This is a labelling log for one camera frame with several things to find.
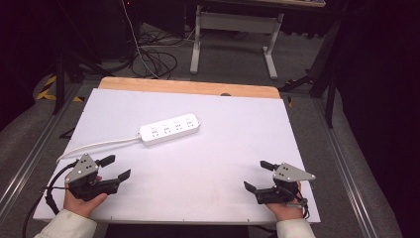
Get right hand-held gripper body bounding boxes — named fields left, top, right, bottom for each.
left=255, top=162, right=317, bottom=205

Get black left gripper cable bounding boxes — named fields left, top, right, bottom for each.
left=22, top=160, right=79, bottom=238

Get black floor cables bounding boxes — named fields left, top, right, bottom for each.
left=131, top=31, right=199, bottom=80

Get metal floor rail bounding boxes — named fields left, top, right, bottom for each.
left=312, top=98, right=379, bottom=238
left=0, top=82, right=85, bottom=217

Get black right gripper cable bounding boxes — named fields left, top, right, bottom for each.
left=286, top=192, right=312, bottom=221

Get white table cover board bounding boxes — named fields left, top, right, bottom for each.
left=33, top=87, right=322, bottom=226

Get person's right hand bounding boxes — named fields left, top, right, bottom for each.
left=265, top=181, right=305, bottom=222

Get black curtain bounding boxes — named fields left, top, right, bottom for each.
left=335, top=0, right=420, bottom=238
left=0, top=0, right=65, bottom=132

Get white power strip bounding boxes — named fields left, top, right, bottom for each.
left=138, top=113, right=202, bottom=147

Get black metal stand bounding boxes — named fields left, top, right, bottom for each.
left=277, top=18, right=343, bottom=129

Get yellow black floor tape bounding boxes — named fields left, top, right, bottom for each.
left=36, top=74, right=85, bottom=103

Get white metal desk frame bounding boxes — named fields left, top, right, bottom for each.
left=189, top=4, right=285, bottom=80

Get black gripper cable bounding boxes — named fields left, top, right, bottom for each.
left=286, top=192, right=312, bottom=221
left=22, top=160, right=79, bottom=238

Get white power strip cable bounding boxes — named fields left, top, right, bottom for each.
left=55, top=135, right=143, bottom=164

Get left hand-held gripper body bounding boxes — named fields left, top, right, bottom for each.
left=64, top=153, right=121, bottom=202

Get wooden desk top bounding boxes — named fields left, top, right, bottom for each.
left=227, top=0, right=327, bottom=9

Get person's left hand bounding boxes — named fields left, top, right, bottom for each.
left=62, top=176, right=109, bottom=219

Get black tripod stand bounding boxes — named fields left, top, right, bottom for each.
left=52, top=0, right=115, bottom=116

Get thin white floor cable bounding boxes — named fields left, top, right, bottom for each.
left=120, top=0, right=160, bottom=79

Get wooden table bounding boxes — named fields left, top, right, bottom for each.
left=97, top=76, right=281, bottom=100

